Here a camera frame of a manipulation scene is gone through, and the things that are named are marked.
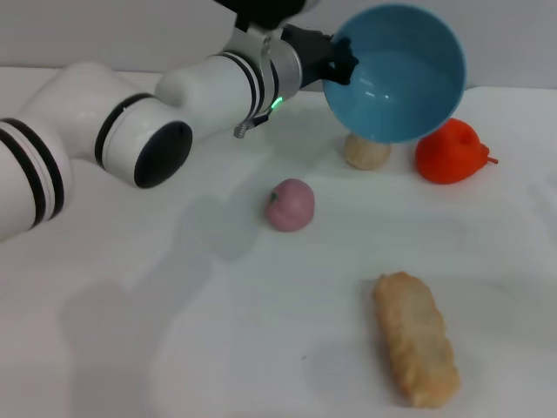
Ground left arm cable with connector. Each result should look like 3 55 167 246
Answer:
232 111 273 140

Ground red pepper toy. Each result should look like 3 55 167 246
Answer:
414 117 500 186

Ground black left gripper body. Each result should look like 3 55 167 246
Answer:
282 24 337 91

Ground beige round bun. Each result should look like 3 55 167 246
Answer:
343 132 392 171

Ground blue bowl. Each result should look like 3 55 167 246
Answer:
320 3 468 145

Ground long toasted bread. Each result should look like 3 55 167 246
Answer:
372 271 461 409

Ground pink toy peach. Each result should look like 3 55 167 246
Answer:
265 178 316 233

